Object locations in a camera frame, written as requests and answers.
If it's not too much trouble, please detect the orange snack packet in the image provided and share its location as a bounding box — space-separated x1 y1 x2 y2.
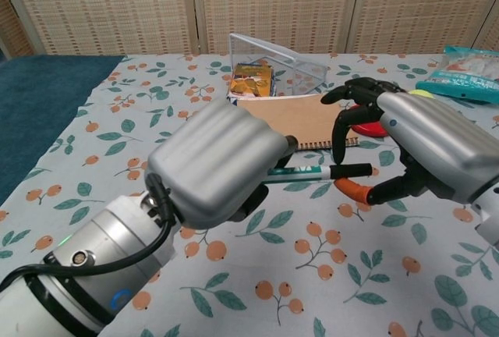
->
227 62 278 100

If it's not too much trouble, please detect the woven bamboo folding screen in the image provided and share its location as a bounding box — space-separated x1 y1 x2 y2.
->
0 0 499 58

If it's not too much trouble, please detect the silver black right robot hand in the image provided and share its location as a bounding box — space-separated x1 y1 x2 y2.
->
320 77 499 208

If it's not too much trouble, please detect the dark teal table cover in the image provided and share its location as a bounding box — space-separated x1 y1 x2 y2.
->
0 54 125 205

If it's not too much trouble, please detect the floral print tablecloth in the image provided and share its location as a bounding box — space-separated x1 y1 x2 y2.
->
0 52 499 337

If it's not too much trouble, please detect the red disc with hole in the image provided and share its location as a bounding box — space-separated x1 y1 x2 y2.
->
349 105 389 137

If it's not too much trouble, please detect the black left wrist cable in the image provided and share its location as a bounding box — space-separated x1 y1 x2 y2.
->
0 172 175 293

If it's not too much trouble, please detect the teal white snack bag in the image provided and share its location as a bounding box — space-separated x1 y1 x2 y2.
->
419 45 499 105

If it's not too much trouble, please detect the black cylindrical cap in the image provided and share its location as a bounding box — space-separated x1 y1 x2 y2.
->
326 163 373 180

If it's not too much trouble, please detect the clear plastic box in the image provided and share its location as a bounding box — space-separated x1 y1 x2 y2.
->
228 32 327 98

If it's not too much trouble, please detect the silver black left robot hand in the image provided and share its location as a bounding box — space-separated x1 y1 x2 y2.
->
143 98 299 230

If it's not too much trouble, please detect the green white marker body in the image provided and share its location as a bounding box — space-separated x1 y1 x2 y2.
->
267 165 332 185

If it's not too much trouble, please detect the brown spiral notebook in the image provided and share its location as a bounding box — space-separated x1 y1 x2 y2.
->
236 94 359 153

